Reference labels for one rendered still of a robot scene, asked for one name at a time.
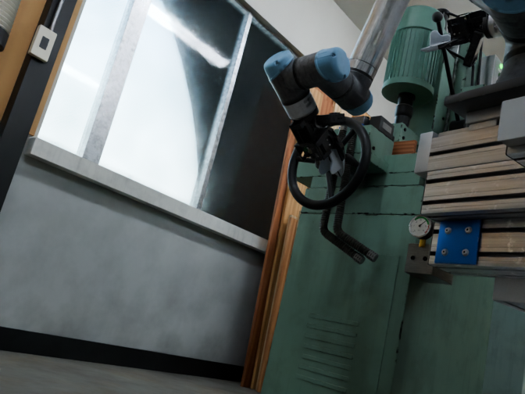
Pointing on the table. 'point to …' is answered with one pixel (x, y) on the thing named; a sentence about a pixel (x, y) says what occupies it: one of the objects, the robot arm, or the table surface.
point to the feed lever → (448, 74)
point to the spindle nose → (404, 108)
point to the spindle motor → (412, 57)
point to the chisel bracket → (401, 132)
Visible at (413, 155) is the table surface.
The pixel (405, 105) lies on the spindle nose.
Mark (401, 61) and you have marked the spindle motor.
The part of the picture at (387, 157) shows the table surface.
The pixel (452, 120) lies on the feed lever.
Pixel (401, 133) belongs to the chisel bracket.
